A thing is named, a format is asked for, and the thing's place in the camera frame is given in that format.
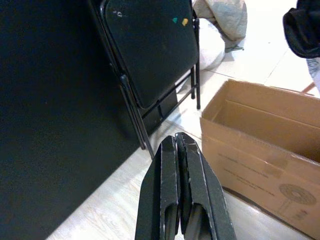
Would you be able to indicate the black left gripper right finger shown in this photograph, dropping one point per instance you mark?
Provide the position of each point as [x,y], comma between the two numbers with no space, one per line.
[207,200]

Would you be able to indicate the green sticker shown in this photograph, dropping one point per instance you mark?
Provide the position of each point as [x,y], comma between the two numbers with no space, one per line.
[175,19]

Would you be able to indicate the crumpled beige cloth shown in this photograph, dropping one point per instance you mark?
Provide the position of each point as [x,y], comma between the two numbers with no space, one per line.
[225,20]

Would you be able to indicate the yellow sticker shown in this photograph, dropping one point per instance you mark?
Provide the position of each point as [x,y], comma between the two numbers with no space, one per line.
[184,22]

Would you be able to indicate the black garment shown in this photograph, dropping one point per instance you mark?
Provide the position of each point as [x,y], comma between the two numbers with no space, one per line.
[302,32]

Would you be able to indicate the white bag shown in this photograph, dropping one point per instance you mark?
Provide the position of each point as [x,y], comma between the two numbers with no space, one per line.
[210,50]

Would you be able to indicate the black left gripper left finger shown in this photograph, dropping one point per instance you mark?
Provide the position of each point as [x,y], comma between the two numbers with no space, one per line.
[162,190]

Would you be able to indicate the white patterned cloth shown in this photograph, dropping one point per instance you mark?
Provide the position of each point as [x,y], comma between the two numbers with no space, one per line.
[315,72]

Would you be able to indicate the black folding chair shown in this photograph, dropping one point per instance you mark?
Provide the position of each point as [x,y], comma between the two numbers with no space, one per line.
[155,50]

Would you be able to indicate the black cabinet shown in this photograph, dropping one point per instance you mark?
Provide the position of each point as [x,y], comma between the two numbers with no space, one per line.
[50,100]

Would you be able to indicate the brown cardboard box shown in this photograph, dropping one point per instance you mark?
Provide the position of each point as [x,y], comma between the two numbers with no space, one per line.
[250,162]

